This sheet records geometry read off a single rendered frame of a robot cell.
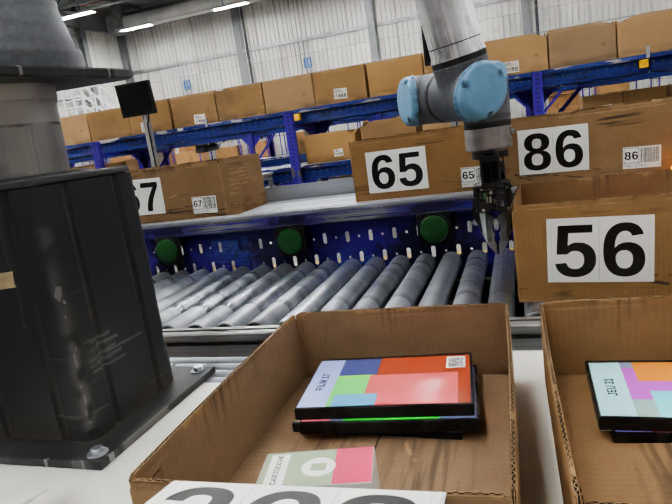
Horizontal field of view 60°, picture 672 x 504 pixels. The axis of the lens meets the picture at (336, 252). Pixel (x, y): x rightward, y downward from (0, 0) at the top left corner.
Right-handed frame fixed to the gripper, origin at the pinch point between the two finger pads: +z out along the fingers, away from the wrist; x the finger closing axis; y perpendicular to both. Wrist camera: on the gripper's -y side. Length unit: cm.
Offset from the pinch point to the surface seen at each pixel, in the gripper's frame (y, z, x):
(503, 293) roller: 15.6, 5.3, 0.9
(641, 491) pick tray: 75, 4, 13
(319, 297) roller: 10.5, 5.9, -37.0
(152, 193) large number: -29, -18, -100
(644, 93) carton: -897, -22, 193
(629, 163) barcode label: -28.7, -11.3, 29.8
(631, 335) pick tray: 52, 0, 16
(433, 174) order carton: -28.8, -13.8, -15.9
